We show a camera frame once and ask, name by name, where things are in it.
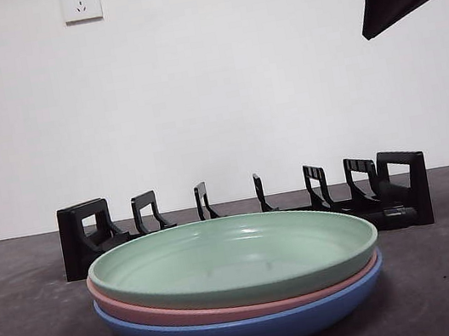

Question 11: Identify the pink round plate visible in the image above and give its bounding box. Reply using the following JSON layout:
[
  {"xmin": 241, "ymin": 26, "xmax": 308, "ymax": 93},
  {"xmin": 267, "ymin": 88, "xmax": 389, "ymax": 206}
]
[{"xmin": 86, "ymin": 228, "xmax": 389, "ymax": 336}]

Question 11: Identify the white wall socket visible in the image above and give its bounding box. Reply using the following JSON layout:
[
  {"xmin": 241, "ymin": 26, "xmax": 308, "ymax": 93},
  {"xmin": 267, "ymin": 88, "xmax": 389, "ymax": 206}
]
[{"xmin": 61, "ymin": 0, "xmax": 105, "ymax": 26}]

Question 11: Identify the black plastic plate rack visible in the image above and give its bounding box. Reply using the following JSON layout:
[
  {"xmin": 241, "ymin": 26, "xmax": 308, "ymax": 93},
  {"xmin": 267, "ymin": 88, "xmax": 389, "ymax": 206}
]
[{"xmin": 54, "ymin": 144, "xmax": 436, "ymax": 286}]

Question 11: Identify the pale green round plate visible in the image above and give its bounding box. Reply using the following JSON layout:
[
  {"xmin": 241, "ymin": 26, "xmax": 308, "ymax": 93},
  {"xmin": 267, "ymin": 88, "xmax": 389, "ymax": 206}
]
[{"xmin": 82, "ymin": 193, "xmax": 387, "ymax": 331}]

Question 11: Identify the blue round plate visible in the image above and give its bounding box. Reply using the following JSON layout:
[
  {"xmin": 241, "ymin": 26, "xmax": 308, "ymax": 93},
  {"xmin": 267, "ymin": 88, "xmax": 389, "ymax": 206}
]
[{"xmin": 93, "ymin": 253, "xmax": 395, "ymax": 336}]

